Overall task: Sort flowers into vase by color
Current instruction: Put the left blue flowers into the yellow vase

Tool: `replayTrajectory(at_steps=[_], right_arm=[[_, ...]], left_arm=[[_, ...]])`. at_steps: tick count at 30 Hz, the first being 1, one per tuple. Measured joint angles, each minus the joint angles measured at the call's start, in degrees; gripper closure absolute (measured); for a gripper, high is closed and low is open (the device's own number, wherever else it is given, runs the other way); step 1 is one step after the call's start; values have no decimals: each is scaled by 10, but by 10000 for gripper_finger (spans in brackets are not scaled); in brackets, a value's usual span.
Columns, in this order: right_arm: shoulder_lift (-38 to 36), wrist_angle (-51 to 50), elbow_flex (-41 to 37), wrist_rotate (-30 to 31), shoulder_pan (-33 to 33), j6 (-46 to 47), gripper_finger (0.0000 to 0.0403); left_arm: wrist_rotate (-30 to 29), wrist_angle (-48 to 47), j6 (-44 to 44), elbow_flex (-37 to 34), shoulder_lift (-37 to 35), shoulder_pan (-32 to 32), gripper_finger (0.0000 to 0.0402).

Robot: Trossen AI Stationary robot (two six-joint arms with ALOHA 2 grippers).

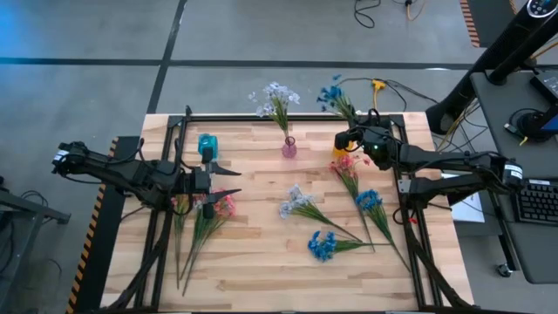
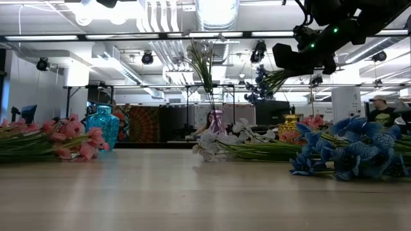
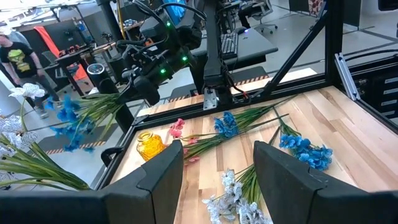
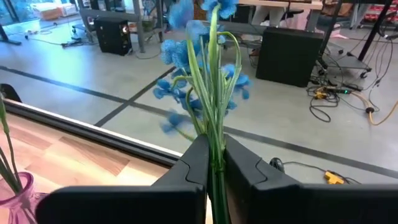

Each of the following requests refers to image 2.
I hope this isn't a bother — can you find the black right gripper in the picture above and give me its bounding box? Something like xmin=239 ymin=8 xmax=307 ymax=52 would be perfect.
xmin=272 ymin=22 xmax=357 ymax=76

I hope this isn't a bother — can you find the blue artificial flower bunch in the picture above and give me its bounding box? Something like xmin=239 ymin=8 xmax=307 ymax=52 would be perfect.
xmin=243 ymin=65 xmax=290 ymax=106
xmin=327 ymin=114 xmax=411 ymax=182
xmin=288 ymin=121 xmax=338 ymax=176

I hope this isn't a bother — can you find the pink artificial flower bunch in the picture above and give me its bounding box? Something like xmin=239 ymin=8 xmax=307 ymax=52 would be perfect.
xmin=278 ymin=114 xmax=325 ymax=144
xmin=0 ymin=112 xmax=110 ymax=163
xmin=0 ymin=117 xmax=38 ymax=135

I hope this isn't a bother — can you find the white artificial flower bunch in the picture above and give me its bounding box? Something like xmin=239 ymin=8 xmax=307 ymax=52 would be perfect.
xmin=191 ymin=117 xmax=302 ymax=163
xmin=171 ymin=30 xmax=227 ymax=113

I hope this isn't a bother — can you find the yellow glass vase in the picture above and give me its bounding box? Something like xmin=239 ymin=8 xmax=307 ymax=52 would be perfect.
xmin=277 ymin=114 xmax=301 ymax=135

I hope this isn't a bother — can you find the pink glass vase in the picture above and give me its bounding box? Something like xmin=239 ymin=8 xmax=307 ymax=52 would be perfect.
xmin=207 ymin=110 xmax=228 ymax=135

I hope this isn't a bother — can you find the teal glass vase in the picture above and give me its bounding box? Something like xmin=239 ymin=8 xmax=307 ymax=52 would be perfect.
xmin=85 ymin=103 xmax=120 ymax=151

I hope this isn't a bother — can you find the black overhead light bar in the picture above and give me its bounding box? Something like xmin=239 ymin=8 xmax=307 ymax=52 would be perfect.
xmin=0 ymin=30 xmax=411 ymax=42

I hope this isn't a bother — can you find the black computer monitor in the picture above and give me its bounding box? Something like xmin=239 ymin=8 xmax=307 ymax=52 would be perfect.
xmin=255 ymin=99 xmax=292 ymax=126

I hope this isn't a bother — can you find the white cabinet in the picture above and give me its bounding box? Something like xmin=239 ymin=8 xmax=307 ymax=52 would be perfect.
xmin=331 ymin=87 xmax=362 ymax=124

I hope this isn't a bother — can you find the person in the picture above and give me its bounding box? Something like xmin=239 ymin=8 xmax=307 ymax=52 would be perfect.
xmin=192 ymin=110 xmax=214 ymax=137
xmin=367 ymin=95 xmax=401 ymax=128

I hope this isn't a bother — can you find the orange mandala tapestry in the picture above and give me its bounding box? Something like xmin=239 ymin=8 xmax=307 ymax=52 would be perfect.
xmin=128 ymin=105 xmax=161 ymax=143

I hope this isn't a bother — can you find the small blue-lit monitor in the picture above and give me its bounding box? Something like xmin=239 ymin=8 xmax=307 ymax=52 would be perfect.
xmin=21 ymin=105 xmax=38 ymax=124

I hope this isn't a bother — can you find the thin vertical hanging cable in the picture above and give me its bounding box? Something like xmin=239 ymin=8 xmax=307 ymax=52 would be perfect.
xmin=308 ymin=75 xmax=315 ymax=116

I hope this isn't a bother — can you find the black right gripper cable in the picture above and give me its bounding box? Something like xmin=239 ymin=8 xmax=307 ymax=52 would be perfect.
xmin=293 ymin=0 xmax=314 ymax=28

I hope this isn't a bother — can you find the silver ceiling air duct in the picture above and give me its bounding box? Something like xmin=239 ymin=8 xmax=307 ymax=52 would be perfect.
xmin=195 ymin=0 xmax=241 ymax=67

